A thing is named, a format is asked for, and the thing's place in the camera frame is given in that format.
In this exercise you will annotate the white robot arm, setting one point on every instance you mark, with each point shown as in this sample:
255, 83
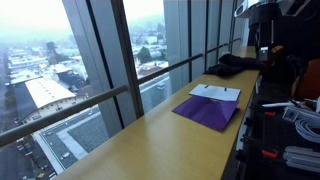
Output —
270, 19

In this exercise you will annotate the white flat board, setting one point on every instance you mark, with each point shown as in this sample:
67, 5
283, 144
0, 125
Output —
216, 92

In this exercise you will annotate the black cloth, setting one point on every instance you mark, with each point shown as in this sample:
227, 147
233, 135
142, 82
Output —
230, 65

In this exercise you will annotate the black perforated breadboard table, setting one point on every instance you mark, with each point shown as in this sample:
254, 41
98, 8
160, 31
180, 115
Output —
270, 133

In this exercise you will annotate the orange chair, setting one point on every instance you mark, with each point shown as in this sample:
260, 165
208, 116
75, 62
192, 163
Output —
307, 85

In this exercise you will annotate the grey window handrail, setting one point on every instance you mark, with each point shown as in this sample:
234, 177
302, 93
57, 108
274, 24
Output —
11, 135

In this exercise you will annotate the aluminium extrusion bar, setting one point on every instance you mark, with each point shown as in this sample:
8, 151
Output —
302, 158

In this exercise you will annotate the red clamp handle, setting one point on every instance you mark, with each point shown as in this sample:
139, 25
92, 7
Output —
269, 114
270, 154

